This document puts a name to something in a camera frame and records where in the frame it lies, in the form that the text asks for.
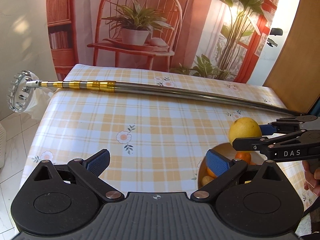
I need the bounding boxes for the mandarin orange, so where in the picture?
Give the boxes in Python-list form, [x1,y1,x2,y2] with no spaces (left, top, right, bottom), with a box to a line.
[206,167,217,179]
[235,152,252,164]

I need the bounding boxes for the large yellow lemon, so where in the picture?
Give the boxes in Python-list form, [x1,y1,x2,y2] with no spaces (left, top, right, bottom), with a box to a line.
[228,117,262,144]

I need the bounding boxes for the person's right hand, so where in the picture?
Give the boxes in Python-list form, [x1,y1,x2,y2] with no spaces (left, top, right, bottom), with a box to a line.
[302,160,320,197]

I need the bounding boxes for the white ceramic plate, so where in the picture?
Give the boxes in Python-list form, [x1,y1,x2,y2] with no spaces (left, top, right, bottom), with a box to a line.
[197,142,267,189]

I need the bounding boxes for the wooden board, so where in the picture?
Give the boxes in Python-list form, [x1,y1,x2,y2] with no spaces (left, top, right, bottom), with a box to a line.
[264,0,320,113]

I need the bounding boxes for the checkered floral tablecloth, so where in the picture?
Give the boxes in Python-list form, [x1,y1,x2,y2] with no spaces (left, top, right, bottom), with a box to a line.
[19,63,313,210]

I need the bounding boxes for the telescopic metal pole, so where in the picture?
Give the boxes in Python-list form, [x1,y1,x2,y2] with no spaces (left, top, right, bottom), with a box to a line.
[7,70,303,116]

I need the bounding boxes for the printed chair backdrop cloth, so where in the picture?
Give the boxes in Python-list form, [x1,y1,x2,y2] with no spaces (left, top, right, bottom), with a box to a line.
[46,0,282,83]

